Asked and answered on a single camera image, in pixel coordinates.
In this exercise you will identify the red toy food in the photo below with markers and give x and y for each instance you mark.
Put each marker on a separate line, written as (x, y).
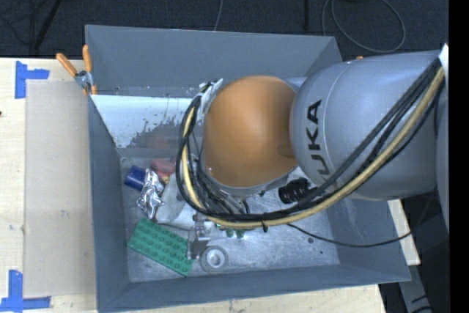
(163, 166)

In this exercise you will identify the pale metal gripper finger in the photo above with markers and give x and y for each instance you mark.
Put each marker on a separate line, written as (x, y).
(196, 249)

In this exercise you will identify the blue cup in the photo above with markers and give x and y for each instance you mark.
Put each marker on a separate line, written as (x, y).
(135, 177)

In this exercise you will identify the grey metal bin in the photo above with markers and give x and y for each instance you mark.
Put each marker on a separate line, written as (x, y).
(146, 62)

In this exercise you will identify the dark green flat block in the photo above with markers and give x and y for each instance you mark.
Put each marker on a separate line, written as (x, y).
(159, 245)

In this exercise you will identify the black cylinder on white bracket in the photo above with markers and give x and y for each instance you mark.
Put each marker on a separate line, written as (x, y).
(291, 191)

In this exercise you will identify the crumpled silver foil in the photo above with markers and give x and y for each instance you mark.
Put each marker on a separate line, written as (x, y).
(150, 194)

